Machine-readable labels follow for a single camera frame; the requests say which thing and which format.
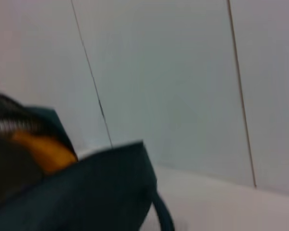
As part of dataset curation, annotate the dark teal insulated lunch bag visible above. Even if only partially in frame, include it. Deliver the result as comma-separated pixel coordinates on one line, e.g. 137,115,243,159
0,92,176,231

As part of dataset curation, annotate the yellow toy banana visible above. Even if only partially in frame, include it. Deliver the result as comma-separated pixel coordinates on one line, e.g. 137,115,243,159
11,129,78,174

